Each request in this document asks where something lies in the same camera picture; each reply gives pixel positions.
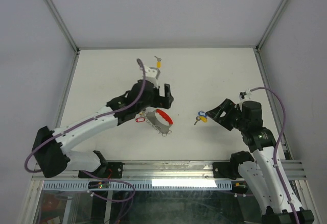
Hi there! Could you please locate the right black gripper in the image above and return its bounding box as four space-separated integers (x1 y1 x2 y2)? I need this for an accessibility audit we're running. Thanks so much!
204 98 247 131

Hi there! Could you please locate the red grey keyring holder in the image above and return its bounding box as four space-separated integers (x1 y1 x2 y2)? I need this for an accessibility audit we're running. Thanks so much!
146 109 173 137

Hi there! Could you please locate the red tag key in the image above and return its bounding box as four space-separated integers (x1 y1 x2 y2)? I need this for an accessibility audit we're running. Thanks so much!
135 116 146 122

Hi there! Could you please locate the blue tag key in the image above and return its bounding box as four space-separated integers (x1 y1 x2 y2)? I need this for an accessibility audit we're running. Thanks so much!
198 111 207 117

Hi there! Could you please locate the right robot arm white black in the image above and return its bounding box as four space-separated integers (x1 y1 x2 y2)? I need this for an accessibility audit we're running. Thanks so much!
206 99 315 223

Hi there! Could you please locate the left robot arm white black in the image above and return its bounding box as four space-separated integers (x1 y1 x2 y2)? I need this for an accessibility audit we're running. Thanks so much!
32 80 174 178

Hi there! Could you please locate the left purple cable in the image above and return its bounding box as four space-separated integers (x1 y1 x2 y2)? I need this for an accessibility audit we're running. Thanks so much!
24 58 136 203

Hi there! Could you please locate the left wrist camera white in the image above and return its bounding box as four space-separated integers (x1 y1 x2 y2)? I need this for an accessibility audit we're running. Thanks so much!
144 65 160 88

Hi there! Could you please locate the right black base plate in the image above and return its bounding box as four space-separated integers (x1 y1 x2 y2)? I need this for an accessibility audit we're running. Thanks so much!
212 161 241 180

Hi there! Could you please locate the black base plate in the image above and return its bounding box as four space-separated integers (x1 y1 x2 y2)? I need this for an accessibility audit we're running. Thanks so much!
212 161 241 180
78 162 124 179

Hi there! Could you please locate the aluminium front rail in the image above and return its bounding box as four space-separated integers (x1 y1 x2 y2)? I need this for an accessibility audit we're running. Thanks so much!
31 160 307 181

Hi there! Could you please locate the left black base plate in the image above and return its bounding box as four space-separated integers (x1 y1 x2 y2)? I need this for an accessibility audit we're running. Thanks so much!
78 162 124 179

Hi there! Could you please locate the grey slotted cable duct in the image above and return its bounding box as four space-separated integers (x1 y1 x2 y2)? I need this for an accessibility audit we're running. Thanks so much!
43 180 232 191

